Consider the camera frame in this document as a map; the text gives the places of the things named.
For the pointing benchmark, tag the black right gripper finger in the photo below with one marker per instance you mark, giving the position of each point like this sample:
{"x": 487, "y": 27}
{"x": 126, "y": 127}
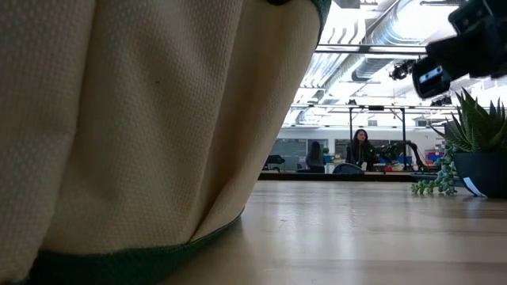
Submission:
{"x": 429, "y": 79}

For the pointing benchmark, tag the beige green gardening bag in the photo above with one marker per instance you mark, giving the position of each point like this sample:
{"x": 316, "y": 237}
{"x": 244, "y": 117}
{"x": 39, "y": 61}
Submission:
{"x": 119, "y": 118}

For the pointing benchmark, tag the black background robot arm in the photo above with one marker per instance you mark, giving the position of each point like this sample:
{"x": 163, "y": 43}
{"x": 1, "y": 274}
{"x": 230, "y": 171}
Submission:
{"x": 414, "y": 152}

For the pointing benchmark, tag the blue storage bin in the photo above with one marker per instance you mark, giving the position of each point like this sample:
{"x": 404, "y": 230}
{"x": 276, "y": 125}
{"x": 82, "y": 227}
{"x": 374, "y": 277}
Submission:
{"x": 435, "y": 156}

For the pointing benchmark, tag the person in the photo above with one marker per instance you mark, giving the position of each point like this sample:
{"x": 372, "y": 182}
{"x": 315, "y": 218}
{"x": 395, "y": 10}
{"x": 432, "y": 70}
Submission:
{"x": 315, "y": 156}
{"x": 361, "y": 152}

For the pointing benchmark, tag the dark office chair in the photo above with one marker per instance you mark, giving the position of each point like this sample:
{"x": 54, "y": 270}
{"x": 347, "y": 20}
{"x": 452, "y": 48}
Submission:
{"x": 348, "y": 169}

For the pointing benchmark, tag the black camera unit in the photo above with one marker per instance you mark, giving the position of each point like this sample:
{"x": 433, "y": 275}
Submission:
{"x": 400, "y": 70}

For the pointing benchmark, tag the black background rig frame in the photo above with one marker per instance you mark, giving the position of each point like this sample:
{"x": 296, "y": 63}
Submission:
{"x": 376, "y": 107}

